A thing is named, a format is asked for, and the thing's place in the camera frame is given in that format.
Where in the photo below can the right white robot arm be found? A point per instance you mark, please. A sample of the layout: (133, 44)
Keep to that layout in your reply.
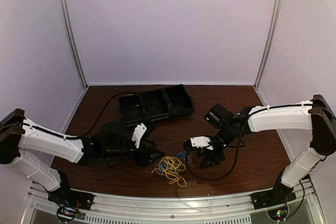
(313, 115)

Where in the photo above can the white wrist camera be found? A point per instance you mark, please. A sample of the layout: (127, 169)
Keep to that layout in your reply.
(198, 142)
(138, 133)

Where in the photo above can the aluminium frame post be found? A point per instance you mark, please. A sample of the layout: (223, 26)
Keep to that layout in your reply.
(72, 43)
(269, 41)

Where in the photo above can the aluminium front rail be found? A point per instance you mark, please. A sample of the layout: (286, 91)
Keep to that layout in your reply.
(235, 208)

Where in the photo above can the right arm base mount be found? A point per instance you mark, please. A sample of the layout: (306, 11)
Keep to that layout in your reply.
(275, 203)

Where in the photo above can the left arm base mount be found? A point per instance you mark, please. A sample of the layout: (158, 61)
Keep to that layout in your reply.
(69, 206)

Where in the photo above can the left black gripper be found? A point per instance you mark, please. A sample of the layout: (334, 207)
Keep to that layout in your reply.
(145, 160)

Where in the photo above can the right aluminium frame post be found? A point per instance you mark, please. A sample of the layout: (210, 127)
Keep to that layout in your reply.
(269, 41)

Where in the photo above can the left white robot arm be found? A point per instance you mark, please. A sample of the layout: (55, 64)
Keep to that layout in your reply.
(20, 135)

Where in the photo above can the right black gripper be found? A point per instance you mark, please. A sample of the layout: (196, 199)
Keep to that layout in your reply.
(210, 157)

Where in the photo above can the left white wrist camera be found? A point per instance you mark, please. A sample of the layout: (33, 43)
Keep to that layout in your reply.
(138, 133)

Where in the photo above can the black three-compartment bin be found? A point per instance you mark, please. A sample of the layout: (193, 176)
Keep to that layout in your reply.
(155, 105)

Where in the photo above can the left aluminium frame post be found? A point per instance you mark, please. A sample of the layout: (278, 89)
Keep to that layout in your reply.
(72, 43)

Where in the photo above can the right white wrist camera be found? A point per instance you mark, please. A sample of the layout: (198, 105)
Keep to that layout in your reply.
(198, 142)

